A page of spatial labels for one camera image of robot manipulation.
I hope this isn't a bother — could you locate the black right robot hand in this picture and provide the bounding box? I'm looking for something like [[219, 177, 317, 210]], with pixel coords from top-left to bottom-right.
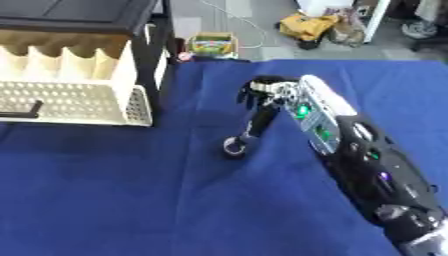
[[234, 75, 301, 140]]

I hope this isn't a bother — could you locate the black drawer handle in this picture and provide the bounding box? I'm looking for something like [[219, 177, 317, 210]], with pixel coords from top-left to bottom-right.
[[0, 99, 46, 120]]

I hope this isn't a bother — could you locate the grey shoe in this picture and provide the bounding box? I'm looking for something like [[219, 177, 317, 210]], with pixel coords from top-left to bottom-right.
[[400, 19, 440, 40]]

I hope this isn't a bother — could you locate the black round ring object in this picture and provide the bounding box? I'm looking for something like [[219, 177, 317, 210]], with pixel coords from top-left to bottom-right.
[[220, 135, 251, 160]]

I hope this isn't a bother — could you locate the cardboard box with colourful contents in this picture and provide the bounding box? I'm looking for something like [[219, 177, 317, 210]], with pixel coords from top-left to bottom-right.
[[185, 31, 242, 61]]

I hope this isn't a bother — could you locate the black cabinet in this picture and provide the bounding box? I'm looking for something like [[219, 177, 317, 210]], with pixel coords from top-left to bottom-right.
[[0, 0, 179, 129]]

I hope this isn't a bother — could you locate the pale drawer with compartments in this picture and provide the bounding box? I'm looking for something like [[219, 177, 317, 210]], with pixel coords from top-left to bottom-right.
[[0, 29, 156, 128]]

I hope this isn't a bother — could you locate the tan bag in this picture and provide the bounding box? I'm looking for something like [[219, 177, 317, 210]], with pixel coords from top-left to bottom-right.
[[327, 7, 370, 48]]

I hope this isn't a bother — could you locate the white cable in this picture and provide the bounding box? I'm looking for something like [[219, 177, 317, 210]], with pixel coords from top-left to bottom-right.
[[199, 0, 268, 50]]

